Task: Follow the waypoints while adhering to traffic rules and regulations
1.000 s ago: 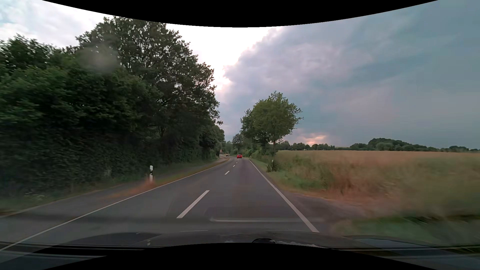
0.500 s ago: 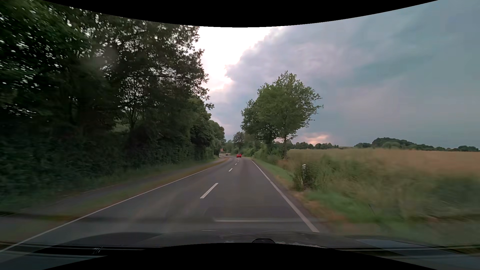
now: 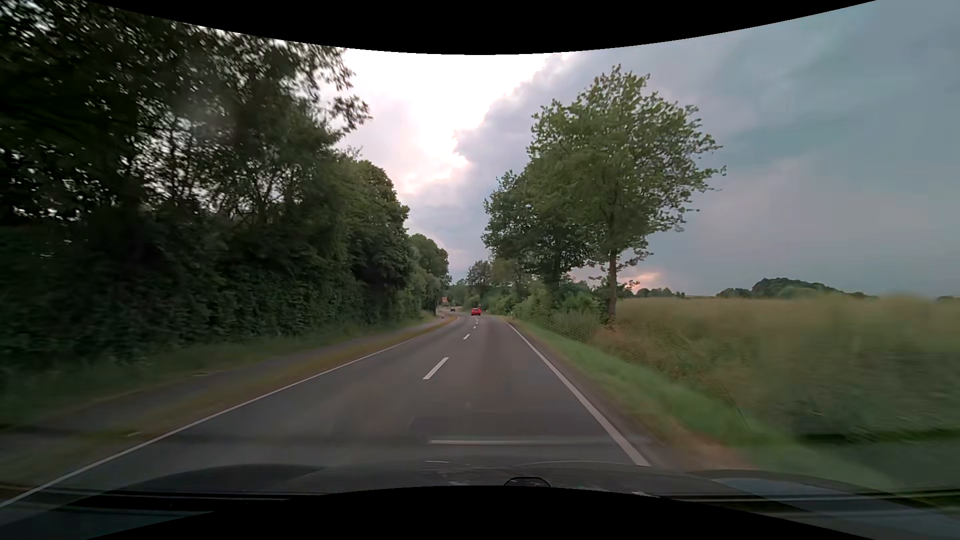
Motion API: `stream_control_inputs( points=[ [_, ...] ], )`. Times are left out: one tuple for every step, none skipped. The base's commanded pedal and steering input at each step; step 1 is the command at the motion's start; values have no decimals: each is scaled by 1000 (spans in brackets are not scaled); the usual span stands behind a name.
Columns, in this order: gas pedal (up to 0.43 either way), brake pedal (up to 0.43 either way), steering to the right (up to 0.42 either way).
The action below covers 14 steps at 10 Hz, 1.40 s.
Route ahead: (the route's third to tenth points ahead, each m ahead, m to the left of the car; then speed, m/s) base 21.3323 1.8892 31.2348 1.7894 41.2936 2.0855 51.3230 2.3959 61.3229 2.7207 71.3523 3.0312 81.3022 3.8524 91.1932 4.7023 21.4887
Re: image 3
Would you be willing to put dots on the distant trees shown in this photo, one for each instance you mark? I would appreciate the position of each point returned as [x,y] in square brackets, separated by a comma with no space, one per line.
[480,277]

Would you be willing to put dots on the wood of dark trees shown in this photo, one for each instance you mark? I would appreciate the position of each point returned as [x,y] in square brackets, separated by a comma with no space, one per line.
[187,225]

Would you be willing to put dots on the grass strip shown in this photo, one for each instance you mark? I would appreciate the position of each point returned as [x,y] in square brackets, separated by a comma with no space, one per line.
[247,390]

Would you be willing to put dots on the grey asphalt road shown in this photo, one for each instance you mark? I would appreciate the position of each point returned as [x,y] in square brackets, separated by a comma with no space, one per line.
[495,390]

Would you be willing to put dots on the distant wooded hill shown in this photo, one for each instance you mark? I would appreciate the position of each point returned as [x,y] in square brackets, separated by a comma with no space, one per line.
[787,287]

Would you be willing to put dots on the grass bank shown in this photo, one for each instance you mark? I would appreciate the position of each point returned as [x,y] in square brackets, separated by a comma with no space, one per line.
[150,360]

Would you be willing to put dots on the tall grass field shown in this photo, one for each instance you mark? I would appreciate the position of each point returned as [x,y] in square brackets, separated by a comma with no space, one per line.
[810,360]

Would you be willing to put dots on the tall green tree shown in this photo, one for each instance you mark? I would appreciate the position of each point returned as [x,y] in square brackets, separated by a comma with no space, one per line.
[615,165]

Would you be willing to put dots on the road markings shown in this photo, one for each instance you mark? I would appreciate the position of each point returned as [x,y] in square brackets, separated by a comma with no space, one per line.
[586,405]

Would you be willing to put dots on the car's own bonnet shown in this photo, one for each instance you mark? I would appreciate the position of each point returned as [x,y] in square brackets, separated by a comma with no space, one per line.
[420,480]

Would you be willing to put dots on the green bushes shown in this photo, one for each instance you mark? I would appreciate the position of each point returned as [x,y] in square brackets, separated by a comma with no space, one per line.
[559,307]

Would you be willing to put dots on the grass verge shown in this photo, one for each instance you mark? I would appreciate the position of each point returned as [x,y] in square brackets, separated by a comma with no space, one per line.
[637,386]

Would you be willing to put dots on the grey cycle path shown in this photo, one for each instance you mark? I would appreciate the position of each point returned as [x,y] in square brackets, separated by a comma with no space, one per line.
[187,394]

